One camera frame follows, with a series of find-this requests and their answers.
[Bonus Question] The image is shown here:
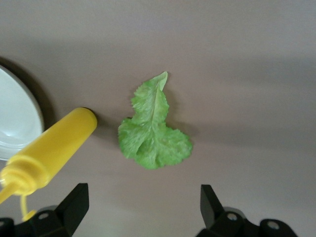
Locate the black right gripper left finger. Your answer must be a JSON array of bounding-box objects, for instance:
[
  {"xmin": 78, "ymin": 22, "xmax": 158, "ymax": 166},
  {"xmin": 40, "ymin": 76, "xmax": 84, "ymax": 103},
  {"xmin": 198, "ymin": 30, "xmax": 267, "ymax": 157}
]
[{"xmin": 0, "ymin": 183, "xmax": 89, "ymax": 237}]

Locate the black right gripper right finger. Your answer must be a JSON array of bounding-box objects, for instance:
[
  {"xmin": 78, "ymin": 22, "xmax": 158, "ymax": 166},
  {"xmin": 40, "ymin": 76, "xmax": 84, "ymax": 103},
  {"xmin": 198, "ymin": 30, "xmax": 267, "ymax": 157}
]
[{"xmin": 196, "ymin": 184, "xmax": 297, "ymax": 237}]

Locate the yellow squeeze bottle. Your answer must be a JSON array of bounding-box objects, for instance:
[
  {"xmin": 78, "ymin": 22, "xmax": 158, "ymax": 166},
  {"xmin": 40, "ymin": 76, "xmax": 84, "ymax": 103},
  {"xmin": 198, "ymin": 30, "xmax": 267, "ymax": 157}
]
[{"xmin": 0, "ymin": 107, "xmax": 98, "ymax": 222}]

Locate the green lettuce leaf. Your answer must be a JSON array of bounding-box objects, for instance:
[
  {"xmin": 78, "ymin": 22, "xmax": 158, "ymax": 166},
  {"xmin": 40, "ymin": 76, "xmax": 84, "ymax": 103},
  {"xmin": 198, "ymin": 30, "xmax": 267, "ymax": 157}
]
[{"xmin": 118, "ymin": 71, "xmax": 194, "ymax": 170}]

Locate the white round plate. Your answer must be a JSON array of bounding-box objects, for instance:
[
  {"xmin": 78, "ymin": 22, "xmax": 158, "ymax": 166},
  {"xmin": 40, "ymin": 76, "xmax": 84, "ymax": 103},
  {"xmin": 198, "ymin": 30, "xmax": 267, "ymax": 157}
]
[{"xmin": 0, "ymin": 63, "xmax": 45, "ymax": 161}]

